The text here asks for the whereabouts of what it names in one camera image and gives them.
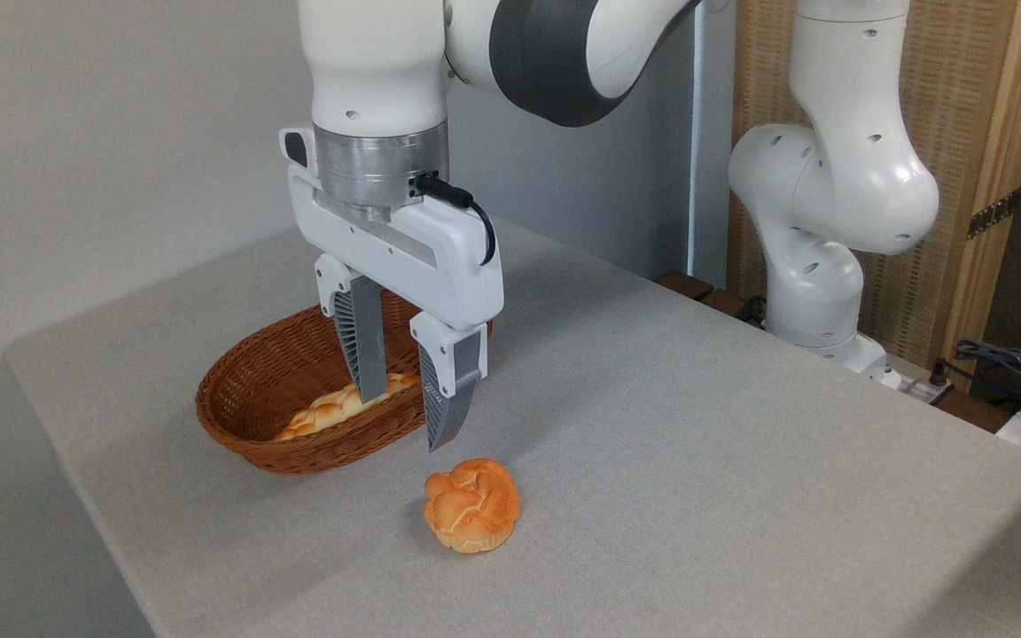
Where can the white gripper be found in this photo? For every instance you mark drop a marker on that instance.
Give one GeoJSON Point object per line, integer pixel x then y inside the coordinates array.
{"type": "Point", "coordinates": [440, 257]}

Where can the round braided bread bun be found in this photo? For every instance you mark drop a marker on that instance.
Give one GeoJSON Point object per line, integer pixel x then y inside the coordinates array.
{"type": "Point", "coordinates": [472, 505]}

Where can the black plug at robot base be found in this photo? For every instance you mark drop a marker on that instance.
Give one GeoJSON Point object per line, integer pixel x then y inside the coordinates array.
{"type": "Point", "coordinates": [752, 310]}

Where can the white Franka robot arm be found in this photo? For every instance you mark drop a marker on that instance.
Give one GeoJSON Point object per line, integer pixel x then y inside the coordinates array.
{"type": "Point", "coordinates": [830, 177]}

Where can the long braided bread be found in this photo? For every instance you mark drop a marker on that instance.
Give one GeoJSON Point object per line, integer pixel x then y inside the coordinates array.
{"type": "Point", "coordinates": [326, 409]}

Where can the brown wicker basket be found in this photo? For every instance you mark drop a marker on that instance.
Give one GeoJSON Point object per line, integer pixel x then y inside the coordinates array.
{"type": "Point", "coordinates": [280, 372]}

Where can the dark metal screen hinge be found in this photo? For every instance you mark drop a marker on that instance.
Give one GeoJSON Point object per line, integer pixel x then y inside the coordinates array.
{"type": "Point", "coordinates": [994, 213]}

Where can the wooden woven folding screen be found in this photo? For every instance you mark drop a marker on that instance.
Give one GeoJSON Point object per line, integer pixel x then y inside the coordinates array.
{"type": "Point", "coordinates": [962, 106]}

